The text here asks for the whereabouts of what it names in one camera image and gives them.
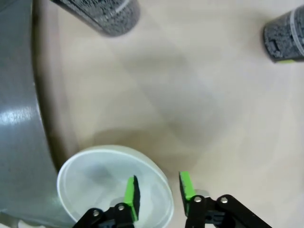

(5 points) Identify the grey speckled cup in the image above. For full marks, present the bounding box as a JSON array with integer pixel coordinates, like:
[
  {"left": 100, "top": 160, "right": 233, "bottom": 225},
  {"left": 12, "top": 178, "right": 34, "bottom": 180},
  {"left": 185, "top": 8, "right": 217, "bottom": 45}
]
[
  {"left": 51, "top": 0, "right": 141, "bottom": 38},
  {"left": 263, "top": 6, "right": 304, "bottom": 64}
]

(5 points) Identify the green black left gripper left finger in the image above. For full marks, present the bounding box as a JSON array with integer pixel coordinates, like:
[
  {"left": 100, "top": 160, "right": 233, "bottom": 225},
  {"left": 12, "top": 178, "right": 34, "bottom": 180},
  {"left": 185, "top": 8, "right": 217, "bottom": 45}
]
[{"left": 71, "top": 175, "right": 141, "bottom": 228}]

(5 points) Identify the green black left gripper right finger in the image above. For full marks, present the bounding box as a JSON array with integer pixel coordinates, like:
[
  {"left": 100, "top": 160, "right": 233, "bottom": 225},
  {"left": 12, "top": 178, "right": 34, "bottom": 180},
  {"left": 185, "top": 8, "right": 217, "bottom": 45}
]
[{"left": 179, "top": 171, "right": 274, "bottom": 228}]

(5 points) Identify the grey plastic tray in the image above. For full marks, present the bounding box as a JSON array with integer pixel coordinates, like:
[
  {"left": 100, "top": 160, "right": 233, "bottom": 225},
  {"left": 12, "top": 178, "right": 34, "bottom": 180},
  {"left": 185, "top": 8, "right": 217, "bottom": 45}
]
[{"left": 0, "top": 0, "right": 74, "bottom": 228}]

